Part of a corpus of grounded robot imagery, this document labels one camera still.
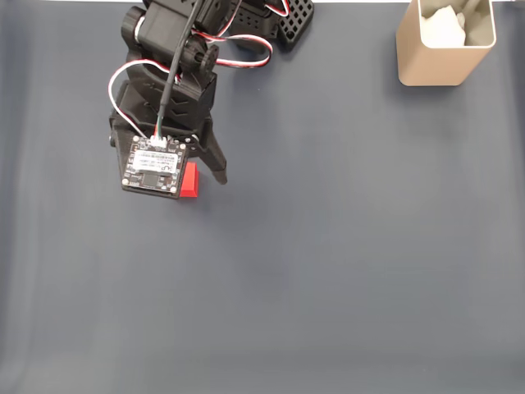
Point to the red cube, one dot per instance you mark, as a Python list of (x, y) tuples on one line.
[(190, 182)]

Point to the beige box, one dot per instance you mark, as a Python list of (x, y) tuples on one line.
[(435, 65)]

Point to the grey table mat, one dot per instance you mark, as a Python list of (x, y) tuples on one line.
[(287, 267)]

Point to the white crumpled tissue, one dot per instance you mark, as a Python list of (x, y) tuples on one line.
[(445, 26)]

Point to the camera circuit board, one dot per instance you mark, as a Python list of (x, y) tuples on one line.
[(153, 168)]

